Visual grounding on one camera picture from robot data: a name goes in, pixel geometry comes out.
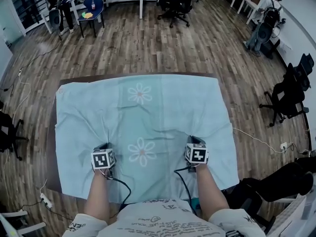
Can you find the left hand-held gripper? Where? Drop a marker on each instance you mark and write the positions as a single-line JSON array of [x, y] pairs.
[[102, 158]]

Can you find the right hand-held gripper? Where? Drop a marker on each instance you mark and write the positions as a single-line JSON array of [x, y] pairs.
[[197, 153]]

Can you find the light blue flower-print tablecloth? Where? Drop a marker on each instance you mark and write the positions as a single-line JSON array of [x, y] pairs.
[[148, 112]]

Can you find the person's left forearm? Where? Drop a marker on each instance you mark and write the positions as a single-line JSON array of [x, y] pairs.
[[97, 196]]

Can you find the person's right forearm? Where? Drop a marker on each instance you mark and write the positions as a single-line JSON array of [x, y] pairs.
[[209, 191]]

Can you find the white power strip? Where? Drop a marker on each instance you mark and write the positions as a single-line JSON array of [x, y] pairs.
[[46, 200], [284, 146], [20, 71]]

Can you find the person's white printed shirt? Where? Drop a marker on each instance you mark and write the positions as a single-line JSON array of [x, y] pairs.
[[163, 223]]

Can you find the large black mesh office chair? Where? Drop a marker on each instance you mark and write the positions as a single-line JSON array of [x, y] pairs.
[[279, 181]]

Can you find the white desk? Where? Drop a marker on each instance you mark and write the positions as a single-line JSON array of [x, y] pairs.
[[291, 216]]

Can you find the round white table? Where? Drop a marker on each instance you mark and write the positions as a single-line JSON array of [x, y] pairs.
[[284, 46]]

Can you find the yellow-green cloth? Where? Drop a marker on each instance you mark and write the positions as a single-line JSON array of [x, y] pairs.
[[87, 15]]

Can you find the blue chair black legs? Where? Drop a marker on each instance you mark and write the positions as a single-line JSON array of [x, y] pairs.
[[95, 4]]

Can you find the red bottle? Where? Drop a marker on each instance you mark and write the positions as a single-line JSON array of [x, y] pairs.
[[93, 4]]

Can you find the black metal railing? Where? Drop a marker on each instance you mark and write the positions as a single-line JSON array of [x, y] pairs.
[[34, 9]]

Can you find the white metal frame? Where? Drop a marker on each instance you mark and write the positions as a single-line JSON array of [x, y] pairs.
[[14, 213]]

